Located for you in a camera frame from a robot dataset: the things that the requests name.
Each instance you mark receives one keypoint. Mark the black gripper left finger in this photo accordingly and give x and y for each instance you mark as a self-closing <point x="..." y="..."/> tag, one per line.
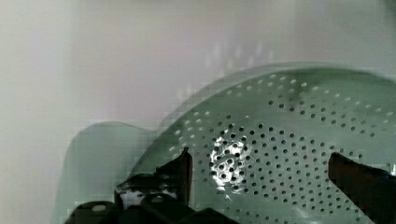
<point x="172" y="179"/>

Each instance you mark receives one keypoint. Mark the green plastic strainer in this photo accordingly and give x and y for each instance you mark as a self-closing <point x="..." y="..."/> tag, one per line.
<point x="260" y="142"/>

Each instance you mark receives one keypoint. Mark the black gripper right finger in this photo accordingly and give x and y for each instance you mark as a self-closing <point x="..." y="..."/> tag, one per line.
<point x="371" y="189"/>

